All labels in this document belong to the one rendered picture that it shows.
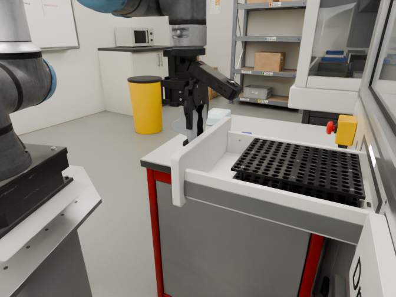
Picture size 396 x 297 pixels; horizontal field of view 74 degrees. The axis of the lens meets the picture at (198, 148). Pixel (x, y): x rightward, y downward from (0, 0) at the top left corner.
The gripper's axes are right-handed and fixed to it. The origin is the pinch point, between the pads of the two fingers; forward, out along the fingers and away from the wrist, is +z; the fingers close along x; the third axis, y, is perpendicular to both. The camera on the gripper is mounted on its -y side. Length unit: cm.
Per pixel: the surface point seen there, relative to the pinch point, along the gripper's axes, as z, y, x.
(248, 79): 53, 108, -429
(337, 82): -3, -28, -80
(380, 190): -2.5, -34.2, 12.0
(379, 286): -1.4, -32.5, 28.9
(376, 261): -1.6, -32.4, 25.8
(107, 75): 33, 274, -254
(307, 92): 3, -17, -80
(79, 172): 14.3, 36.2, 5.6
